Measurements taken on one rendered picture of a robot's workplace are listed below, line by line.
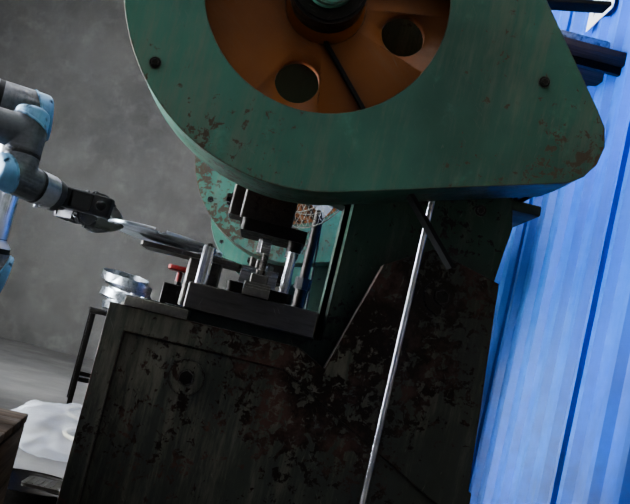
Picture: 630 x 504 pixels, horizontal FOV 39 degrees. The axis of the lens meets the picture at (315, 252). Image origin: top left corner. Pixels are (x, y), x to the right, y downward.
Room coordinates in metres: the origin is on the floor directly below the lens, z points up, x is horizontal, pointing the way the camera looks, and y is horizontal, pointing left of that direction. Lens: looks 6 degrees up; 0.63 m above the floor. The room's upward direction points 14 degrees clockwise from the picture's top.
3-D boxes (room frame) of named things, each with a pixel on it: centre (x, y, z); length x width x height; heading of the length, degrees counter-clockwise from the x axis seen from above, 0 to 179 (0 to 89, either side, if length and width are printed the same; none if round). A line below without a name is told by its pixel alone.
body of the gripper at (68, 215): (2.00, 0.56, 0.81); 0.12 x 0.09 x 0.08; 144
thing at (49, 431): (3.46, 0.77, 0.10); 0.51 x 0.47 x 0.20; 110
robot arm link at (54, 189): (1.93, 0.61, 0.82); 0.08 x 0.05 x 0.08; 54
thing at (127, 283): (5.20, 0.99, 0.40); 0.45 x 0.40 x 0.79; 14
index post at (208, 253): (2.02, 0.24, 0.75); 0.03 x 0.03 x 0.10; 2
